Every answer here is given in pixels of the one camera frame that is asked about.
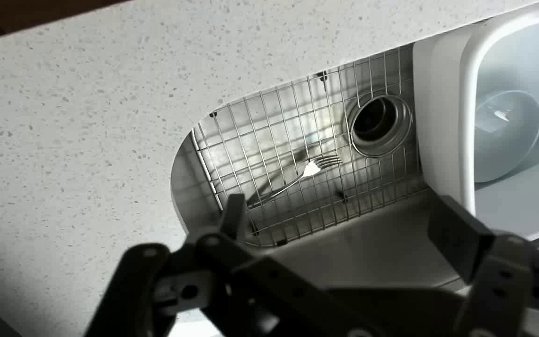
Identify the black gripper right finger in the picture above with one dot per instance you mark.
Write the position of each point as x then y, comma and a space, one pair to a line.
500, 273

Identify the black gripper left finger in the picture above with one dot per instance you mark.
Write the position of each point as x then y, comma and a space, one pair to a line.
157, 281

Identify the white plastic wash tub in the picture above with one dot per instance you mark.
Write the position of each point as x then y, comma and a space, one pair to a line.
444, 112

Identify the round grey bowl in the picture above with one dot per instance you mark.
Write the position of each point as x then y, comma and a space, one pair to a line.
513, 142

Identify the round sink drain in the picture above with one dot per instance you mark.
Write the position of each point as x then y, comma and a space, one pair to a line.
374, 121

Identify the stainless steel sink basin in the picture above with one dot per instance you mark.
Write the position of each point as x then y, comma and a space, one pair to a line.
363, 243

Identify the silver fork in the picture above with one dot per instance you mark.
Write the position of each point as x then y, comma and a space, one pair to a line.
284, 179

